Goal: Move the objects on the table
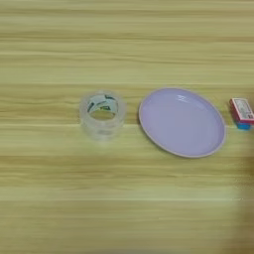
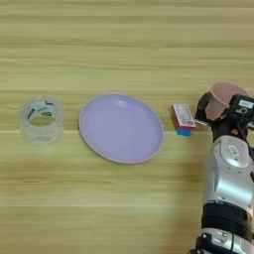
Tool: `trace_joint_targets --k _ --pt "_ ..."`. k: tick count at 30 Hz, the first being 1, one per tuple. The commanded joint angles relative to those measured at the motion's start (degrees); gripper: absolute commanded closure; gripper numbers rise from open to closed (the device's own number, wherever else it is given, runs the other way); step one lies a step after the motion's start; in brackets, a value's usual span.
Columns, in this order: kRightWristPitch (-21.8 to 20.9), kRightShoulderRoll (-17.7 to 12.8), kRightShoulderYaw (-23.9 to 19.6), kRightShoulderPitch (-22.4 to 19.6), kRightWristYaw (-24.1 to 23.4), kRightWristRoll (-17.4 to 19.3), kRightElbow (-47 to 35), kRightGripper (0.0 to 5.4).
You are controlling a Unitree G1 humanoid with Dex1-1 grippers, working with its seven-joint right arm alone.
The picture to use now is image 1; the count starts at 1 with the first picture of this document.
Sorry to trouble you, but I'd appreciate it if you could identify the round purple plate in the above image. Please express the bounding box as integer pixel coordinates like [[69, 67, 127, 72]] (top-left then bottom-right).
[[138, 86, 227, 159]]

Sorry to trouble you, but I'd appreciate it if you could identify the small red and blue box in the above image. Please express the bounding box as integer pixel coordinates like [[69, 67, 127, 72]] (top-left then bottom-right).
[[229, 97, 254, 131]]

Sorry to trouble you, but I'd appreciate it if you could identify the clear packing tape roll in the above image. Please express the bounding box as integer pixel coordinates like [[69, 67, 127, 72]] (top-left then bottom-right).
[[78, 89, 127, 142]]

